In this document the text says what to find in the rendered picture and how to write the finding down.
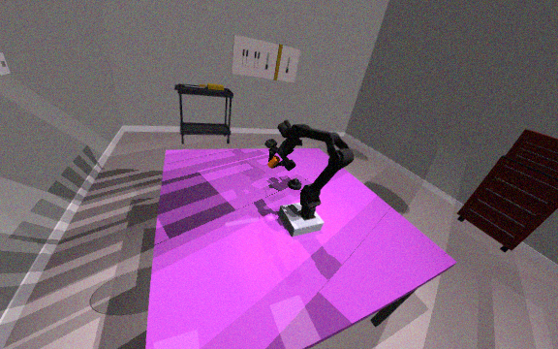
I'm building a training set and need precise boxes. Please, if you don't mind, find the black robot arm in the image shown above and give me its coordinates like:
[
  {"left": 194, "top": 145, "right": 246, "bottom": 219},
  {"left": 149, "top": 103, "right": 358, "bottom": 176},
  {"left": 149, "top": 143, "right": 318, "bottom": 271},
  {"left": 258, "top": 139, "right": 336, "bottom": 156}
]
[{"left": 277, "top": 120, "right": 355, "bottom": 221}]

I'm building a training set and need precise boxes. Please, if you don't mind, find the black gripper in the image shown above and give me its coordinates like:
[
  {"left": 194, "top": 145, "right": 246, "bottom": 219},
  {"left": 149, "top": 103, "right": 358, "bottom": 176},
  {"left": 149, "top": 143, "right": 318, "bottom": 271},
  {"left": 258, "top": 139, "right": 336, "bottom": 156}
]
[{"left": 264, "top": 139, "right": 296, "bottom": 171}]

